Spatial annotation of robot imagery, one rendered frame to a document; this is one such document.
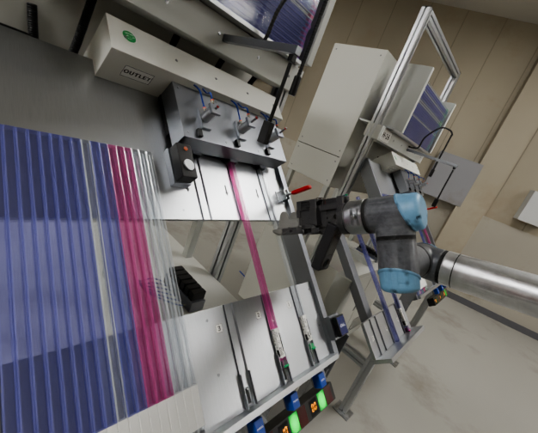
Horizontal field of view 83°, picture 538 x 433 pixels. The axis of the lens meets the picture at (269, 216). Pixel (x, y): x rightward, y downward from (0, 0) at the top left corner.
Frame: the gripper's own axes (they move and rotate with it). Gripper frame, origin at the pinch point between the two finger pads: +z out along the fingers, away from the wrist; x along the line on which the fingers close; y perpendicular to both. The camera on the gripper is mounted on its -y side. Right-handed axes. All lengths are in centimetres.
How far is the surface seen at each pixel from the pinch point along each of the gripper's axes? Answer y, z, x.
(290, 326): -22.3, -5.2, 4.8
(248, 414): -31.4, -9.9, 24.8
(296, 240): -2.1, 0.1, -7.9
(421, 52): 209, 24, -331
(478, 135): 103, -18, -364
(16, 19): 43, 19, 51
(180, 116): 24.9, 1.5, 28.0
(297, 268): -10.1, 0.6, -7.9
